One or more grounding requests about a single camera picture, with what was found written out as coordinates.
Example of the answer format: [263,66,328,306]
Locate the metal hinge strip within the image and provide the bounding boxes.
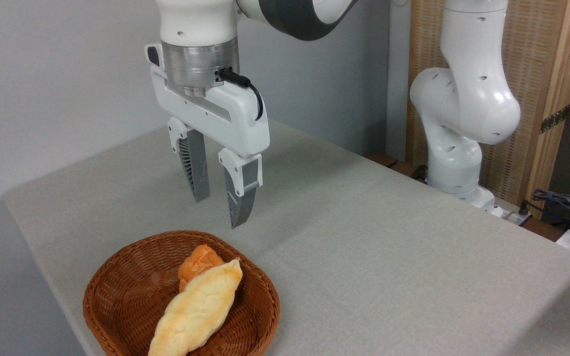
[540,105,570,134]

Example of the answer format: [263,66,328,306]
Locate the brown wooden base board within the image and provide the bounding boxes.
[367,152,429,181]

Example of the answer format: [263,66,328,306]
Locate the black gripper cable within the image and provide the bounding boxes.
[218,68,264,121]

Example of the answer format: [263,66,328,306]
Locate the wooden woven screen panel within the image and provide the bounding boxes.
[406,0,570,218]

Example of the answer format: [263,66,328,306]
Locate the bundle of dark cables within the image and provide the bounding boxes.
[531,188,570,224]

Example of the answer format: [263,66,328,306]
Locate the brown wicker basket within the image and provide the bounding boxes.
[83,230,281,356]

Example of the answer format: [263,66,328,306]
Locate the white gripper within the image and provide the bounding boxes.
[145,44,270,229]

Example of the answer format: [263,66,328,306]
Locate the long pale braided bread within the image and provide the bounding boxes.
[147,258,243,356]

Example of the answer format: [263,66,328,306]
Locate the small orange bread roll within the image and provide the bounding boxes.
[178,244,225,292]

